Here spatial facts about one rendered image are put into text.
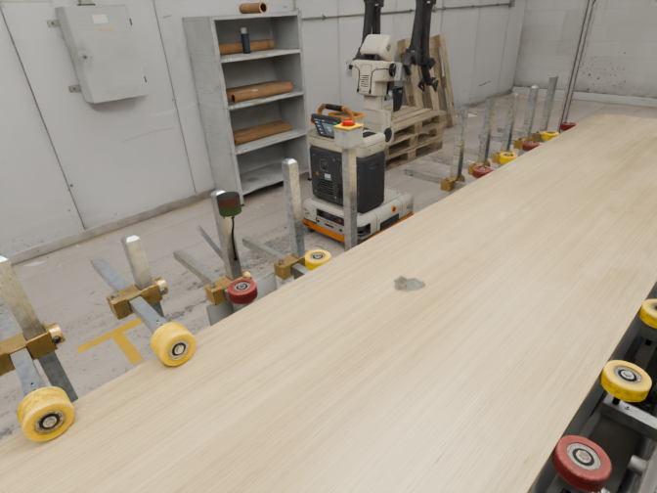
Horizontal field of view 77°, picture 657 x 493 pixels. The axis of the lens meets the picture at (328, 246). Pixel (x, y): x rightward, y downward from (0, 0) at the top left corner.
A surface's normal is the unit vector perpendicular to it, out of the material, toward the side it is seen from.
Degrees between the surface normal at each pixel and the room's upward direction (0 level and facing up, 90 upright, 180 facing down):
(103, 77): 90
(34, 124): 90
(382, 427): 0
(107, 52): 90
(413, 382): 0
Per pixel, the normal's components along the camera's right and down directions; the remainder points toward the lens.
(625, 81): -0.72, 0.37
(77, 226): 0.70, 0.33
